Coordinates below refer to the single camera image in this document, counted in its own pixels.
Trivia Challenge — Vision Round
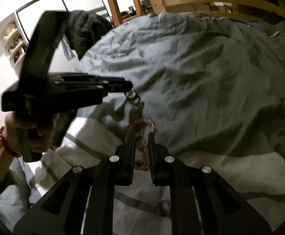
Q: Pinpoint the white striped pillow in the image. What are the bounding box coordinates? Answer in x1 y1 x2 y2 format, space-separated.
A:
0 116 285 235

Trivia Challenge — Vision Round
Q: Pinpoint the white corner shelf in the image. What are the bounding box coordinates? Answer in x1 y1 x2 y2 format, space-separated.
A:
0 12 28 76

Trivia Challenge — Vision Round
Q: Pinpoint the light blue denim garment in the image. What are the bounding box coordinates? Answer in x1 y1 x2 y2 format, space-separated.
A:
61 35 76 61

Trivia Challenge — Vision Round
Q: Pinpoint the white sliding wardrobe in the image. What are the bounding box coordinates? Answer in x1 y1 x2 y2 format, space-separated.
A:
15 0 111 45

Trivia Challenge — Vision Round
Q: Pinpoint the red bead wrist bracelet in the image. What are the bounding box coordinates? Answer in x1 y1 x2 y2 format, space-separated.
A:
0 126 22 158

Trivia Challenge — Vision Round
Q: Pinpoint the left hand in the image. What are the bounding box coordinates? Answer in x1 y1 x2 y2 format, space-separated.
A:
2 111 59 155

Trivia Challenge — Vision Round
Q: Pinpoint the black puffer jacket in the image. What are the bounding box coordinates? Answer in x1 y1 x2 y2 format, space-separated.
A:
65 10 113 60

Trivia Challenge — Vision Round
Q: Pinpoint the wooden bed frame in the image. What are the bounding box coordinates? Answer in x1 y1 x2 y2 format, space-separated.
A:
100 0 285 28

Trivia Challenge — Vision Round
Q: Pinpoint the red crystal bracelet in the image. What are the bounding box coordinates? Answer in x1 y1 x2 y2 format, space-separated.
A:
124 117 157 170

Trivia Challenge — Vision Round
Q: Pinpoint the grey duvet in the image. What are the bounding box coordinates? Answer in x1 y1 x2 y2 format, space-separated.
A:
78 13 285 161

